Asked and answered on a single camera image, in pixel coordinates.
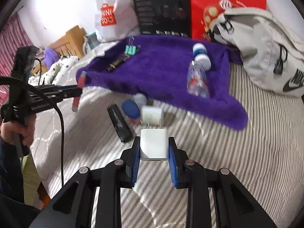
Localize black Horizon case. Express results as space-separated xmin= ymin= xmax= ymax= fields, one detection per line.
xmin=107 ymin=104 xmax=133 ymax=143

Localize white usb charger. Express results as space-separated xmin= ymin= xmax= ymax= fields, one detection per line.
xmin=140 ymin=127 xmax=169 ymax=161

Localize black gold tube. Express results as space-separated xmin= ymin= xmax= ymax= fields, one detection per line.
xmin=106 ymin=53 xmax=131 ymax=73

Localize green binder clip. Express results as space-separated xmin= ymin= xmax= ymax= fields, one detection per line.
xmin=124 ymin=37 xmax=141 ymax=56

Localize clear sanitizer bottle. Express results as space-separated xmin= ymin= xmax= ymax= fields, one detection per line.
xmin=187 ymin=61 xmax=210 ymax=98

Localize white blue labelled bottle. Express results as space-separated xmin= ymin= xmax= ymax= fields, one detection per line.
xmin=193 ymin=43 xmax=211 ymax=70

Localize person's left hand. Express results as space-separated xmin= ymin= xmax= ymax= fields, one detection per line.
xmin=1 ymin=114 xmax=37 ymax=147

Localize purple plush toy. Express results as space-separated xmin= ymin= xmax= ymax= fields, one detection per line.
xmin=44 ymin=48 xmax=60 ymax=70

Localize blue lid vaseline jar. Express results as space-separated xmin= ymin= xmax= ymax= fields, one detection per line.
xmin=121 ymin=99 xmax=141 ymax=124

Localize wooden bed headboard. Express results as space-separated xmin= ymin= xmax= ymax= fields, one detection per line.
xmin=48 ymin=25 xmax=86 ymax=59

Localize small white cream jar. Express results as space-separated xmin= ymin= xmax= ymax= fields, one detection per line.
xmin=141 ymin=105 xmax=164 ymax=127

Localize small white bottle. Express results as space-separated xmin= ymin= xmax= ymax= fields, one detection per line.
xmin=133 ymin=93 xmax=147 ymax=110

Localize purple towel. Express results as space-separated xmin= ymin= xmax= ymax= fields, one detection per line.
xmin=76 ymin=35 xmax=248 ymax=130

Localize white Miniso shopping bag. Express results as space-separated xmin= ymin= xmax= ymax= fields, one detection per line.
xmin=95 ymin=0 xmax=140 ymax=43

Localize black product box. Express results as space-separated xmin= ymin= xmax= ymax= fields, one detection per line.
xmin=133 ymin=0 xmax=191 ymax=38

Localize grey Nike waist bag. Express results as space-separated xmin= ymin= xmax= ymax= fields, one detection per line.
xmin=210 ymin=7 xmax=303 ymax=97

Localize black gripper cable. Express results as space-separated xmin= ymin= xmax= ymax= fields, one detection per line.
xmin=0 ymin=58 xmax=66 ymax=188

